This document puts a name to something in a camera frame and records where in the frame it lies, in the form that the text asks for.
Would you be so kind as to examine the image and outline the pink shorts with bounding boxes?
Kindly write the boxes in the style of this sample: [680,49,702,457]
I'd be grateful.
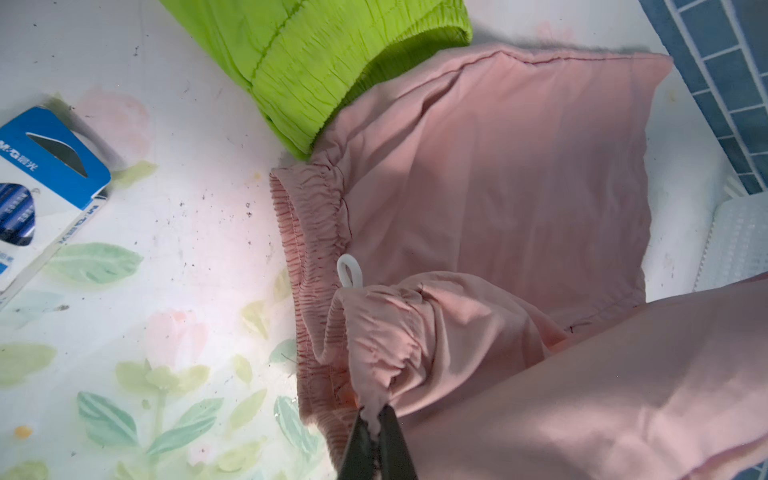
[270,44,767,479]

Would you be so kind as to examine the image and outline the lime green shorts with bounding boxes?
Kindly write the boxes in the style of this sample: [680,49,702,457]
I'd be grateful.
[163,0,473,160]

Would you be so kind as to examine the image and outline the blue white pen box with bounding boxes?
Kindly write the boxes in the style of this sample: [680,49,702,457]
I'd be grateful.
[1,106,111,306]

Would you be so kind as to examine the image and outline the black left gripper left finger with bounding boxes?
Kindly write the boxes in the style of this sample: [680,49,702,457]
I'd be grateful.
[337,413,375,480]

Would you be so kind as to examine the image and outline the white plastic basket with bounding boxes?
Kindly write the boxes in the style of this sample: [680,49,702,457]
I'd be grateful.
[694,175,767,291]

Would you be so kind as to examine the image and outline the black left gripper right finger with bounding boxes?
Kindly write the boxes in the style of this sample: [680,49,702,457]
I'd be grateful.
[378,405,418,480]

